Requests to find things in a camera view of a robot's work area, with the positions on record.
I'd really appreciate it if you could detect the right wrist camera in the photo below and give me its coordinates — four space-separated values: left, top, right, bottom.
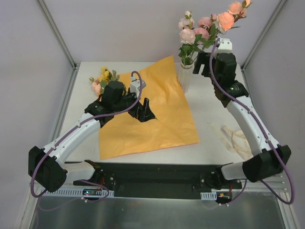
216 38 233 53

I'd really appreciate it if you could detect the aluminium rail frame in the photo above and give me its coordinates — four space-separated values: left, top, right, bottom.
245 174 291 192

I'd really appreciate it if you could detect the left aluminium corner post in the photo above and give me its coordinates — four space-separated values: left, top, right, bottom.
36 0 77 69

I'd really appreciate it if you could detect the right white cable duct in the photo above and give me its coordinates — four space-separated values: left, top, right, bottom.
200 191 217 201

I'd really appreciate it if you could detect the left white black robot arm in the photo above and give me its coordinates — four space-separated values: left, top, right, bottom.
28 79 155 192

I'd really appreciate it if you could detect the light pink rose stem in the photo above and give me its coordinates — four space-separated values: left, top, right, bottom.
178 10 196 66

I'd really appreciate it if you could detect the cream ribbon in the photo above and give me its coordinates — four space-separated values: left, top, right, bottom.
208 123 253 160

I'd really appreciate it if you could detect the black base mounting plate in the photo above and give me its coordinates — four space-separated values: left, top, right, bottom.
72 161 248 199

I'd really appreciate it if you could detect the left white cable duct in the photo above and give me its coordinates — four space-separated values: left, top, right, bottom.
44 187 114 198

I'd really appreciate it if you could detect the pink yellow flower bouquet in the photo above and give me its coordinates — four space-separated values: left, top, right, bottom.
89 66 120 96

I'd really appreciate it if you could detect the aluminium corner post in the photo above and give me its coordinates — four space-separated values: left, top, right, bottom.
36 0 77 69
241 0 288 72

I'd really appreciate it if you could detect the right aluminium corner post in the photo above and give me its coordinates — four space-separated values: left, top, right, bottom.
241 0 288 72

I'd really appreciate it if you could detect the white cable duct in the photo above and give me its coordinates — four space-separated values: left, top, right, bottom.
44 187 114 198
200 191 217 201

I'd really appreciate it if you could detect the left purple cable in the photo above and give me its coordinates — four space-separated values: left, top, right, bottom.
30 71 143 211

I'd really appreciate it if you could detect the peach rose stem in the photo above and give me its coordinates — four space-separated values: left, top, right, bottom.
209 0 253 42

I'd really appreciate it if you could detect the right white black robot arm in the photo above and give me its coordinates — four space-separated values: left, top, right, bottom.
193 52 291 189

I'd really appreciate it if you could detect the white ribbed ceramic vase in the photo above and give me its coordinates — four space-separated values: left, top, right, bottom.
177 62 194 94

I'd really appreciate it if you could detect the orange wrapping paper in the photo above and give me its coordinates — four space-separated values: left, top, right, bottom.
99 56 200 160

